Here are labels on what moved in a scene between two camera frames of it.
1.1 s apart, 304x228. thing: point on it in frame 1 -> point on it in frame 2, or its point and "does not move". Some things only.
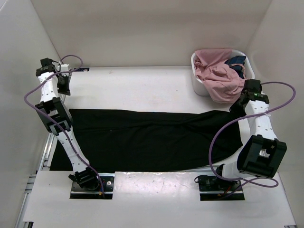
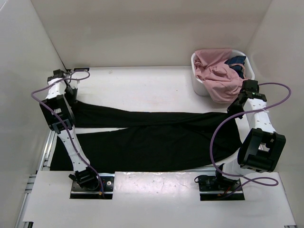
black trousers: x=137 y=139 does not move
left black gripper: x=66 y=90 -> x=74 y=99
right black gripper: x=233 y=110 does not move
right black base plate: x=212 y=188 does not move
